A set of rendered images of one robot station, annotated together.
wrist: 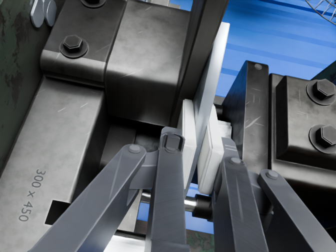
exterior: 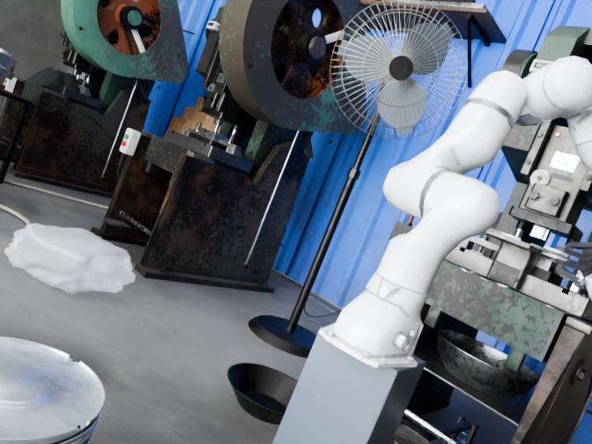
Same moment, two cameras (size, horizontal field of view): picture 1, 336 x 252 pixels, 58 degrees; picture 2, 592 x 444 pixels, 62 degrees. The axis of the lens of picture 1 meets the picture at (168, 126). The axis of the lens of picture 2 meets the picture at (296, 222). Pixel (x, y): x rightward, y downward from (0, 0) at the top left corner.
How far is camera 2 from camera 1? 136 cm
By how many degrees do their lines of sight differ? 14
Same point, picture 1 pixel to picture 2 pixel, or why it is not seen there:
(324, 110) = (543, 196)
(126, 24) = (506, 262)
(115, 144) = (540, 274)
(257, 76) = (518, 212)
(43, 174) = (552, 293)
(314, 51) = not seen: hidden behind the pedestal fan
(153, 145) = (542, 261)
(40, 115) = (532, 292)
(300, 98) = (536, 204)
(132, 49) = (516, 262)
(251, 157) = (555, 225)
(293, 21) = not seen: hidden behind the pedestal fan
